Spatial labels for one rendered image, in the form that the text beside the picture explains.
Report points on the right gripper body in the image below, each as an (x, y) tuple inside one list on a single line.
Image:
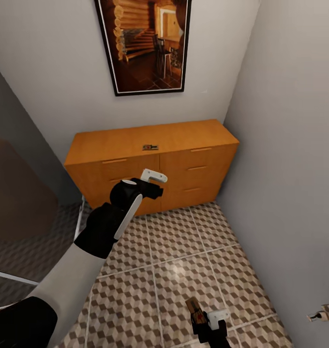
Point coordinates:
[(206, 334)]

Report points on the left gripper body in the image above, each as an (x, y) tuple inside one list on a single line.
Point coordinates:
[(151, 189)]

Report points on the cabinet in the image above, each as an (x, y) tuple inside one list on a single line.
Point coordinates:
[(195, 157)]

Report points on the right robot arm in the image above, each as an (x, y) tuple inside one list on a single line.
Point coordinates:
[(214, 330)]

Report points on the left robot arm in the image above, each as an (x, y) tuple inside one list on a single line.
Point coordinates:
[(48, 313)]

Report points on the door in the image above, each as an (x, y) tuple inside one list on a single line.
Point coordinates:
[(13, 291), (39, 200)]

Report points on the picture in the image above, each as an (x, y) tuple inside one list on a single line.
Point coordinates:
[(146, 43)]

